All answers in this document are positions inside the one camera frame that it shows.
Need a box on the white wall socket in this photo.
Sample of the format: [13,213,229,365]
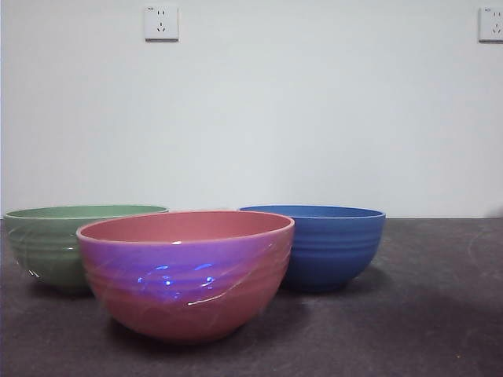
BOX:
[477,6,503,44]
[144,4,181,43]

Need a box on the blue ribbed bowl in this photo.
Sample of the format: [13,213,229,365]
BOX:
[238,203,387,294]

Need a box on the red ribbed bowl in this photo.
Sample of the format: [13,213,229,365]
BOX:
[75,209,297,346]

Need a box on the green ribbed bowl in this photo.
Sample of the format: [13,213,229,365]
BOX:
[3,203,171,296]

